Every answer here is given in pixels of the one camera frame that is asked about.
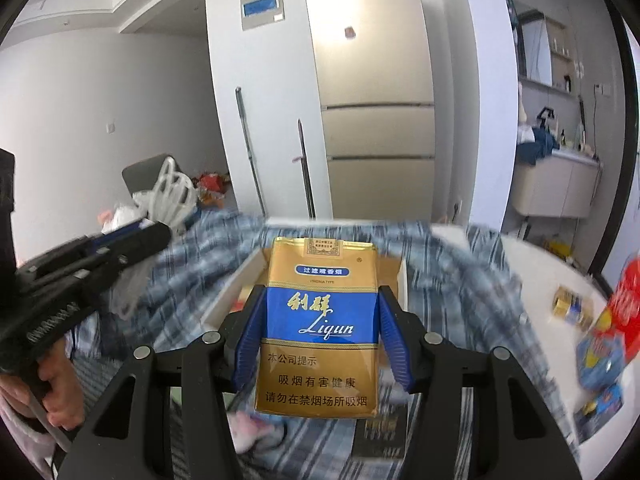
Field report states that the blue gold Liqun cigarette pack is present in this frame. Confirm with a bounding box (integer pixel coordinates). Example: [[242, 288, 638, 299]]
[[255, 237, 380, 418]]

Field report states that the black Face tissue pack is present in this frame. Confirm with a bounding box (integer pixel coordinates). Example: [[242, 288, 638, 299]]
[[352, 404, 408, 460]]

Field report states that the person's left hand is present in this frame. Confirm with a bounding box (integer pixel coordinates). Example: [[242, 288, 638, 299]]
[[1, 339, 85, 431]]

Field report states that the white plastic bag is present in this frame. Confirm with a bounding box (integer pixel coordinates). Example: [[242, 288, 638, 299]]
[[99, 156, 198, 237]]

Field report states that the grey chair back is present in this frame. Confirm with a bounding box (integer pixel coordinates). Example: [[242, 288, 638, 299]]
[[122, 154, 169, 195]]

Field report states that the blue patterned snack packet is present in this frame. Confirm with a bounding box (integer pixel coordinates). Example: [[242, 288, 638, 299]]
[[576, 332, 626, 391]]

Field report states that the blue plaid shirt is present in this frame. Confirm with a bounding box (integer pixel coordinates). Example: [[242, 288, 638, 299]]
[[66, 211, 579, 479]]

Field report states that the white round table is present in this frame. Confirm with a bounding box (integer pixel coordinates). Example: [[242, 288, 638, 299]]
[[429, 224, 622, 480]]

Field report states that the small gold wrapped packet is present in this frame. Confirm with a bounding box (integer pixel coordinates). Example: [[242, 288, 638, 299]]
[[551, 286, 593, 332]]

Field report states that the open cardboard box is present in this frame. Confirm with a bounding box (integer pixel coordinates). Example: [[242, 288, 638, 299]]
[[201, 248, 409, 332]]

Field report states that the red soda bottle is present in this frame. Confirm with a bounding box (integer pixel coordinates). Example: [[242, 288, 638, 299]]
[[594, 254, 640, 361]]

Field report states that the white bathroom vanity cabinet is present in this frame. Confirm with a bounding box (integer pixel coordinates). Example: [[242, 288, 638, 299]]
[[510, 151, 601, 219]]

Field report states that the dark blue cloth on counter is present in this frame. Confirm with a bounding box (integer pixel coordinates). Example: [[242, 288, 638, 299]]
[[515, 126, 560, 166]]

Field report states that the gold refrigerator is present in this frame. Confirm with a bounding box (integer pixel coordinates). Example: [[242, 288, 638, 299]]
[[306, 0, 435, 221]]

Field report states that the bathroom mirror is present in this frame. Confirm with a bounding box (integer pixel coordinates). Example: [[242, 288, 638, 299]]
[[516, 9, 552, 87]]

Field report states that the grey mop handle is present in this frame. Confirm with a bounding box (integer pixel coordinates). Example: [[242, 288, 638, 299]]
[[234, 87, 267, 217]]

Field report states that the dark red broom handle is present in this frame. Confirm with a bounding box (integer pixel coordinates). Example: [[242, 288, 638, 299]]
[[293, 119, 317, 219]]

